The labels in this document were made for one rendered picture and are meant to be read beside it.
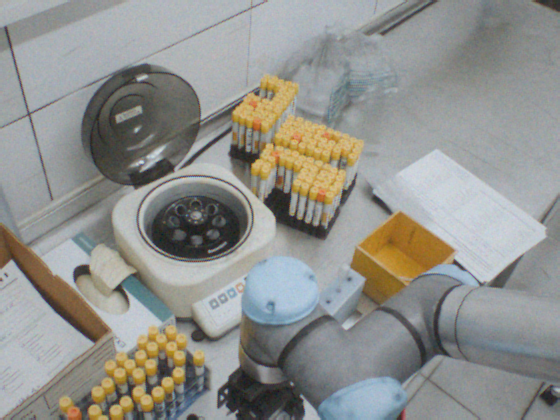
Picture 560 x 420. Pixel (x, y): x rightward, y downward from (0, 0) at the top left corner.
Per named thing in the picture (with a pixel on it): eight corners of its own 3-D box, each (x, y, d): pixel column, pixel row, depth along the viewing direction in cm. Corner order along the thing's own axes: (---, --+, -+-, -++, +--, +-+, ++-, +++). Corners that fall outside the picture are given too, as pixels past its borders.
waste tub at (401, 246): (401, 325, 106) (416, 293, 99) (344, 279, 112) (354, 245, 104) (443, 283, 113) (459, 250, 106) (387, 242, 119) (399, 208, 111)
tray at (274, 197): (341, 210, 123) (343, 202, 122) (325, 241, 117) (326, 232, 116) (264, 180, 127) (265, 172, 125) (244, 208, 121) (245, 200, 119)
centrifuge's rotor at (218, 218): (184, 290, 100) (182, 264, 95) (136, 232, 108) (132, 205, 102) (256, 248, 108) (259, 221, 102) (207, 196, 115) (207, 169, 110)
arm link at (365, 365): (445, 362, 56) (363, 284, 62) (360, 435, 51) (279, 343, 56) (423, 399, 62) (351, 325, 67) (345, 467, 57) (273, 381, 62)
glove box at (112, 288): (127, 377, 94) (120, 347, 87) (38, 288, 104) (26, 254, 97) (185, 329, 101) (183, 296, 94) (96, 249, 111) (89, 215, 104)
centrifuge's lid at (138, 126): (78, 94, 89) (55, 73, 94) (108, 217, 106) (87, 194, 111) (198, 51, 100) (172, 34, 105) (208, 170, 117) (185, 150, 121)
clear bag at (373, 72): (338, 107, 147) (348, 59, 137) (312, 68, 157) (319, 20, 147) (410, 96, 153) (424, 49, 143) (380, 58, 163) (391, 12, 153)
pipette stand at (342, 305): (328, 354, 101) (338, 322, 93) (296, 330, 103) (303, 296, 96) (362, 317, 106) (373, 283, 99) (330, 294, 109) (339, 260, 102)
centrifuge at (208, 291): (193, 358, 98) (191, 317, 89) (103, 243, 112) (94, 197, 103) (303, 286, 110) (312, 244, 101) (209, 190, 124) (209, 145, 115)
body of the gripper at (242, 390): (215, 408, 78) (216, 363, 69) (260, 366, 83) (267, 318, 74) (257, 449, 75) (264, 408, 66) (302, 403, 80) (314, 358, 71)
